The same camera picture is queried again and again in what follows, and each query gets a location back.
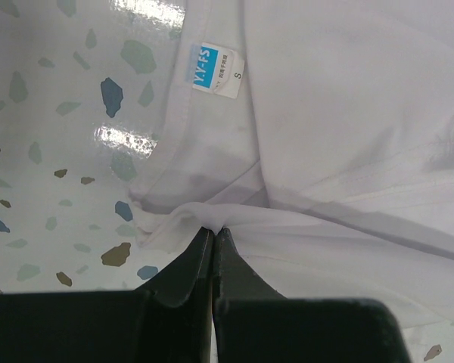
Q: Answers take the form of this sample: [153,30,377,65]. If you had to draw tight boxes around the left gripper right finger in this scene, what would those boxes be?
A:
[213,228,409,362]

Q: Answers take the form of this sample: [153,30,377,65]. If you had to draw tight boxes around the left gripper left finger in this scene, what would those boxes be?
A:
[0,229,214,362]

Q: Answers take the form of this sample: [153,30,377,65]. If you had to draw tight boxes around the white t shirt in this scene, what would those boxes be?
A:
[129,1,454,327]

